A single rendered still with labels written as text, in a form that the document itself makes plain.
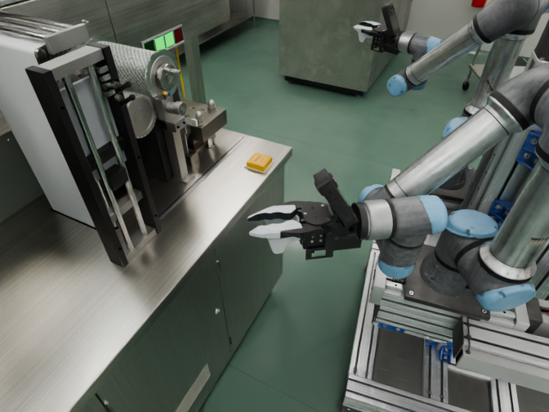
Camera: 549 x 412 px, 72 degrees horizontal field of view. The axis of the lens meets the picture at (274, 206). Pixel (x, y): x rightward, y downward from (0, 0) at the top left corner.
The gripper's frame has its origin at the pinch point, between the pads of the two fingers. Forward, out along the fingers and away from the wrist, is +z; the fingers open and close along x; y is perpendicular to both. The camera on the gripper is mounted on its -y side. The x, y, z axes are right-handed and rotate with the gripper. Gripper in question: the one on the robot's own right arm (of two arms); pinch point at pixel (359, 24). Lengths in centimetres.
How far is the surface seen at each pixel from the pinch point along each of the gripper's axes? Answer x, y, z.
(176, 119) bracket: -89, -2, 4
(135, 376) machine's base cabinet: -142, 33, -32
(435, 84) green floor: 234, 157, 55
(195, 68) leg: -32, 28, 81
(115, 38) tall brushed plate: -81, -14, 47
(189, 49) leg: -31, 19, 83
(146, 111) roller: -96, -7, 8
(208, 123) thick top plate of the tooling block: -74, 11, 11
